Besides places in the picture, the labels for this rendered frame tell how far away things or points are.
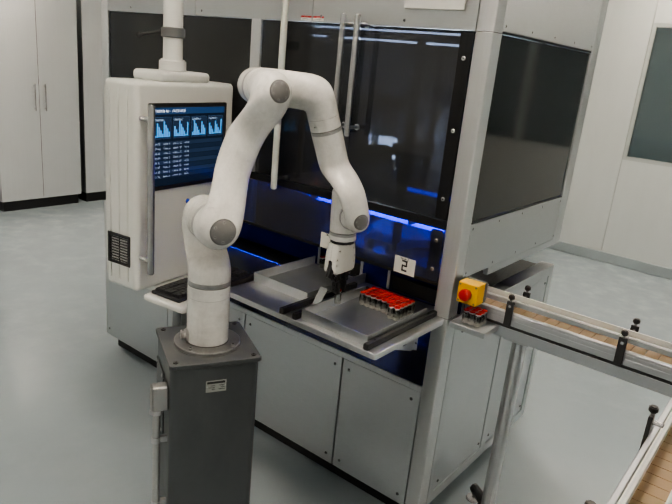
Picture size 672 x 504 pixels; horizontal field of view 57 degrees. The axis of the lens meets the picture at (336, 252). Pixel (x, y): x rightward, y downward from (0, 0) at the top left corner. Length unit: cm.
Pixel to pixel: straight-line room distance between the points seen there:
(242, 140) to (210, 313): 49
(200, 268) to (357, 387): 96
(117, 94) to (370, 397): 142
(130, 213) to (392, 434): 125
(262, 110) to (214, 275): 46
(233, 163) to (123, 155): 71
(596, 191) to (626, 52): 131
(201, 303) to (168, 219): 71
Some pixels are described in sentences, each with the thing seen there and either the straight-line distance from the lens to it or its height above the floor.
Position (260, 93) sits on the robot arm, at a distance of 163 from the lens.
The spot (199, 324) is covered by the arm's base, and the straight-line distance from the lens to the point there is 180.
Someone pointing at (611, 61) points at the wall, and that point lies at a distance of 665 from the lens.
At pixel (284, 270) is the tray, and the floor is 89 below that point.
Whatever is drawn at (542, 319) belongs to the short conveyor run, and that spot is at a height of 93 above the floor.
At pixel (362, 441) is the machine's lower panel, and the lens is 255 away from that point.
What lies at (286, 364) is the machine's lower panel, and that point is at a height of 43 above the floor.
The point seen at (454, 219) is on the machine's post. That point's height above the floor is 122.
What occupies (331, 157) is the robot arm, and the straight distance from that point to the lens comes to 181.
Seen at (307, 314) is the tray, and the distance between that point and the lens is 199.
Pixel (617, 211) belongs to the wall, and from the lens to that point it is 666.
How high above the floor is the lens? 168
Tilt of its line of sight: 17 degrees down
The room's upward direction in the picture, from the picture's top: 6 degrees clockwise
